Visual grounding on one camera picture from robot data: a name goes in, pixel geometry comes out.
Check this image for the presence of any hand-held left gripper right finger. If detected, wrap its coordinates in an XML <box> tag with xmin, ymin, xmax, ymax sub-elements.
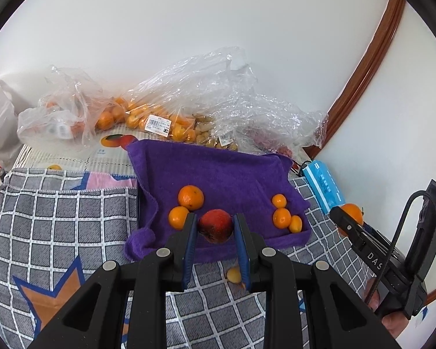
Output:
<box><xmin>233</xmin><ymin>214</ymin><xmax>402</xmax><ymax>349</ymax></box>

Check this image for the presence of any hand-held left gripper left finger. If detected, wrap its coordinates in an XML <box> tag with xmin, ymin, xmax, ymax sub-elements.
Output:
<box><xmin>29</xmin><ymin>213</ymin><xmax>199</xmax><ymax>349</ymax></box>

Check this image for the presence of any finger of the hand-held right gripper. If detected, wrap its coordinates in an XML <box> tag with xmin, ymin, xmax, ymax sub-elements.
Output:
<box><xmin>329</xmin><ymin>206</ymin><xmax>366</xmax><ymax>238</ymax></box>

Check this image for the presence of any red apple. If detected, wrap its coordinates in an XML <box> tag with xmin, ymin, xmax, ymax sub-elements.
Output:
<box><xmin>197</xmin><ymin>209</ymin><xmax>234</xmax><ymax>244</ymax></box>

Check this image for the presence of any large mandarin orange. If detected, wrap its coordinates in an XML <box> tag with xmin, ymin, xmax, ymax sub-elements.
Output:
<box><xmin>178</xmin><ymin>185</ymin><xmax>205</xmax><ymax>211</ymax></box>

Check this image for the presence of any clear bag of red fruit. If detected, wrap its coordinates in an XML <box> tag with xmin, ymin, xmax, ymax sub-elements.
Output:
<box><xmin>211</xmin><ymin>92</ymin><xmax>329</xmax><ymax>164</ymax></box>

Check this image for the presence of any clear plastic bag of oranges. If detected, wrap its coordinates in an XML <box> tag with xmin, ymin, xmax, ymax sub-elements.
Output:
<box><xmin>17</xmin><ymin>65</ymin><xmax>106</xmax><ymax>146</ymax></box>
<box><xmin>94</xmin><ymin>45</ymin><xmax>258</xmax><ymax>146</ymax></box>

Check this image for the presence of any person's right hand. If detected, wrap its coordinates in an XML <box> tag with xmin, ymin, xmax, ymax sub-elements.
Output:
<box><xmin>362</xmin><ymin>278</ymin><xmax>413</xmax><ymax>339</ymax></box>

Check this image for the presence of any small yellow fruit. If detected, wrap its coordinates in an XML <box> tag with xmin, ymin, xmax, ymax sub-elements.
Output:
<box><xmin>227</xmin><ymin>267</ymin><xmax>245</xmax><ymax>285</ymax></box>

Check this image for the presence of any blue tissue pack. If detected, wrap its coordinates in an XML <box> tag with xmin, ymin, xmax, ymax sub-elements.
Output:
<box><xmin>301</xmin><ymin>159</ymin><xmax>346</xmax><ymax>216</ymax></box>

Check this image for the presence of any purple towel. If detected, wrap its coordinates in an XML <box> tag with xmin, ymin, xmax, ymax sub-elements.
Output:
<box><xmin>124</xmin><ymin>139</ymin><xmax>312</xmax><ymax>263</ymax></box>

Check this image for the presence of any grey checked blanket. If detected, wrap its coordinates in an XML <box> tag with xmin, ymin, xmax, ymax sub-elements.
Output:
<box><xmin>0</xmin><ymin>167</ymin><xmax>396</xmax><ymax>349</ymax></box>

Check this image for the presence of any clear bag of longans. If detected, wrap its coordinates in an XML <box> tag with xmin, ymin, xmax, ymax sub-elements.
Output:
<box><xmin>194</xmin><ymin>113</ymin><xmax>240</xmax><ymax>152</ymax></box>

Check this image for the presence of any fruit carton box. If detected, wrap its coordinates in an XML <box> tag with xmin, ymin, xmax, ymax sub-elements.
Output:
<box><xmin>11</xmin><ymin>124</ymin><xmax>146</xmax><ymax>175</ymax></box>

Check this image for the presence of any white plastic bag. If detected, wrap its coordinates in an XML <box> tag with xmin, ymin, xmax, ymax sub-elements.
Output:
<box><xmin>0</xmin><ymin>79</ymin><xmax>22</xmax><ymax>164</ymax></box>

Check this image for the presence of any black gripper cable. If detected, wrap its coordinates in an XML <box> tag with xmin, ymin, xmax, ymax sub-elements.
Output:
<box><xmin>365</xmin><ymin>190</ymin><xmax>429</xmax><ymax>304</ymax></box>

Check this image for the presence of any thin black cable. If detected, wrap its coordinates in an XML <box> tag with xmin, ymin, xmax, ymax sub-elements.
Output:
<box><xmin>289</xmin><ymin>158</ymin><xmax>313</xmax><ymax>175</ymax></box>

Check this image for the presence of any brown wooden frame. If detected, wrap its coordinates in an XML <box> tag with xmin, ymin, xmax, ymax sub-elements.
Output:
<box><xmin>303</xmin><ymin>0</ymin><xmax>408</xmax><ymax>149</ymax></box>

